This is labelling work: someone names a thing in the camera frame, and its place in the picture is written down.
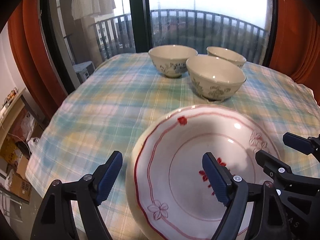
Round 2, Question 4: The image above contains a plaid tablecloth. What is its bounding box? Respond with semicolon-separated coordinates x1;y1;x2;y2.
25;52;318;233

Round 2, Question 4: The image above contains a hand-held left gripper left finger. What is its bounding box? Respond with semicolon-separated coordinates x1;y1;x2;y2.
30;151;123;240

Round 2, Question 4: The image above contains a white plastic stool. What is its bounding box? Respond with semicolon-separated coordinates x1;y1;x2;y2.
72;61;96;82

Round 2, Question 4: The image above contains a cream floral bowl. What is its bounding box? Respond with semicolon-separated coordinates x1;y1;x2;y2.
148;45;198;78
206;46;247;68
186;56;247;102

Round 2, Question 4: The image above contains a clear plastic bag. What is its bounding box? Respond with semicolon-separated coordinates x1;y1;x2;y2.
20;114;38;133

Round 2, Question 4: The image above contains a dark sliding door frame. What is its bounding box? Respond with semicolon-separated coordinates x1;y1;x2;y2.
40;0;278;95

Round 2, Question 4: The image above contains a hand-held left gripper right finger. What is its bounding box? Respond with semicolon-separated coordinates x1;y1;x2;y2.
202;152;292;240

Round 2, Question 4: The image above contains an orange curtain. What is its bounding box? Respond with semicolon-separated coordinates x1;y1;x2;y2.
7;0;68;120
269;0;320;85

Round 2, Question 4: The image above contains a cardboard box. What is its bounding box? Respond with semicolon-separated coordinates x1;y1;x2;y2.
11;155;32;202

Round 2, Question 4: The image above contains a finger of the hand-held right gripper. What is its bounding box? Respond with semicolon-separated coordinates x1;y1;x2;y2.
255;150;293;180
283;132;320;163

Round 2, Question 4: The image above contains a dark balcony railing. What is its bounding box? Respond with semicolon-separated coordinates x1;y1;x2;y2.
64;9;269;67

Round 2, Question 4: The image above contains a white plastic bag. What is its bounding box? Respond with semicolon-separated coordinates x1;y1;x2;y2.
27;137;42;155

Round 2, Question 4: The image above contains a wooden shelf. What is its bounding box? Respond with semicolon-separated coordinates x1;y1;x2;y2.
0;87;27;140

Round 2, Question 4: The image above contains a red trimmed white plate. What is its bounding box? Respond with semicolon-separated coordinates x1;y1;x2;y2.
134;105;283;238

